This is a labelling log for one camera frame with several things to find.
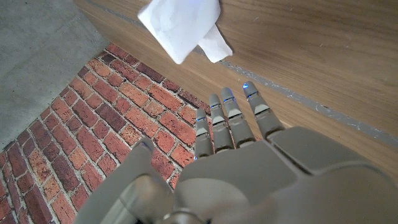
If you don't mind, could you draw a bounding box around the white receipt paper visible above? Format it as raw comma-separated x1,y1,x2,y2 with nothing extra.
137,0,233,65

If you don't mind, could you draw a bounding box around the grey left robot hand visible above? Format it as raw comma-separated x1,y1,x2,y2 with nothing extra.
74,81,398,224

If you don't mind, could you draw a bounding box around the red brick printed backdrop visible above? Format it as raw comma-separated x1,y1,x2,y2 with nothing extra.
0,43,212,224

